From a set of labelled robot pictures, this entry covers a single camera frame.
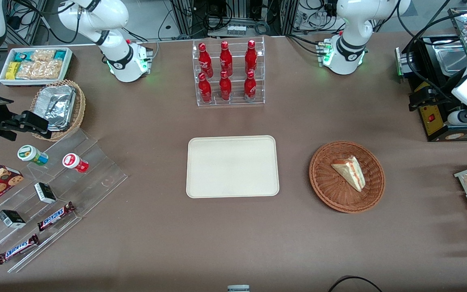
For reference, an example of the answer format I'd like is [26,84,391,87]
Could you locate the steel warmer pan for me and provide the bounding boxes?
[431,40,467,77]

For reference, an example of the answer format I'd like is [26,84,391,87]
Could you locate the aluminium frame rack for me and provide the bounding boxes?
[169,0,299,39]

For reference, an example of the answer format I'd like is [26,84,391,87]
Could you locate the large clear cracker bag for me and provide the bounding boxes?
[16,59,64,80]

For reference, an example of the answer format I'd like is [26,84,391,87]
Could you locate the black cable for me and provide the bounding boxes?
[328,275,383,292]

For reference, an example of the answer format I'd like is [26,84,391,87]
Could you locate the red lidded cup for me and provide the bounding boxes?
[62,153,89,174]

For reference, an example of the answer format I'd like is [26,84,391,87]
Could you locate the aluminium foil container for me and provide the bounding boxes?
[36,84,77,131]

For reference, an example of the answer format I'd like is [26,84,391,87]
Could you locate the red cola bottle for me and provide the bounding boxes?
[245,39,258,74]
[244,70,257,100]
[220,41,233,77]
[219,70,232,101]
[198,43,214,78]
[198,72,212,103]

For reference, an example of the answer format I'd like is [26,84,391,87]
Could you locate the triangular sandwich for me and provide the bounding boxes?
[331,156,366,193]

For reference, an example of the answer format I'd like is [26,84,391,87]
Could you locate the black food warmer cabinet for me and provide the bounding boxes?
[395,6,467,142]

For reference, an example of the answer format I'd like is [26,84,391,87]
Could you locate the white plastic snack bin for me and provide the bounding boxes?
[0,47,73,86]

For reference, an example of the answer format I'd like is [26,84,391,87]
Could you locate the small black box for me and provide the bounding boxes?
[0,209,26,228]
[34,182,57,204]

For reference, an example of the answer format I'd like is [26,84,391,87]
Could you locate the brown round wicker basket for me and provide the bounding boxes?
[309,140,386,214]

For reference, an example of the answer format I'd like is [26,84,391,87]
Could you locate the light tan wicker basket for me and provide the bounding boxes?
[30,79,86,142]

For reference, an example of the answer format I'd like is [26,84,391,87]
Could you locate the beige rectangular tray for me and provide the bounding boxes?
[186,135,280,199]

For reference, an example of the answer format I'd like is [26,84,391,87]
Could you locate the small clear cracker bag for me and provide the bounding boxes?
[30,49,56,62]

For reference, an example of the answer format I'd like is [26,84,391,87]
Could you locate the clear acrylic bottle rack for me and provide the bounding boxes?
[192,36,266,107]

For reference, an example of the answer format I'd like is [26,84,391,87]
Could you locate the green lidded cup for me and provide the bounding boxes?
[17,145,49,166]

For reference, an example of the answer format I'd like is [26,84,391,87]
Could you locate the clear acrylic stepped display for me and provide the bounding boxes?
[0,128,129,273]

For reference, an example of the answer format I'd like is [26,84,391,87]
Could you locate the Snickers bar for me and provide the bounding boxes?
[0,234,40,265]
[37,202,76,232]

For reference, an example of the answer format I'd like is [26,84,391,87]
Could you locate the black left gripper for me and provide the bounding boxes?
[409,86,456,112]

